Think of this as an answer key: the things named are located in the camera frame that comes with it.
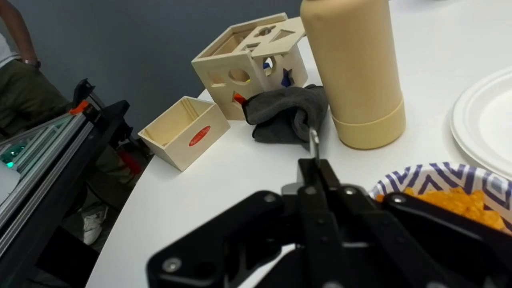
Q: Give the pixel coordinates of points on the beige water bottle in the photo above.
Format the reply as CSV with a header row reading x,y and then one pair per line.
x,y
353,45

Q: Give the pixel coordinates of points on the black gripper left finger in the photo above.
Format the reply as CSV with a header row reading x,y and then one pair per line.
x,y
227,250

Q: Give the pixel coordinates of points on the white paper plate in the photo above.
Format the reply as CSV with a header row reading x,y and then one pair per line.
x,y
483,122

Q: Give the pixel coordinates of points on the dark grey cloth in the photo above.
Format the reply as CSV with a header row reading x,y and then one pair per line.
x,y
286,115

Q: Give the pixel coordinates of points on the seated person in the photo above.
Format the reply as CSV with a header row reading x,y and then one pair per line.
x,y
28,98

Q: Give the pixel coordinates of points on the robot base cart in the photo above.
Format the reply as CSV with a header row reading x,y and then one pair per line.
x,y
57,168

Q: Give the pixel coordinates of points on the metal spoon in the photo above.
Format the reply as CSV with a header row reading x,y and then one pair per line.
x,y
315,144

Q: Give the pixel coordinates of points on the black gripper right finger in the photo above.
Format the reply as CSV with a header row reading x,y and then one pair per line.
x,y
406,242

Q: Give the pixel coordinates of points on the open wooden tray box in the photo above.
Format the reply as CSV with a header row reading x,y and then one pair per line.
x,y
185,131

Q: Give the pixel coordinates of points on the wooden shape sorter box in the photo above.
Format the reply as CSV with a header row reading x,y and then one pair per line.
x,y
251,58

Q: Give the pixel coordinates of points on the patterned paper bowl with chips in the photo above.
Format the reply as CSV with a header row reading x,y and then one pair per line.
x,y
463,189

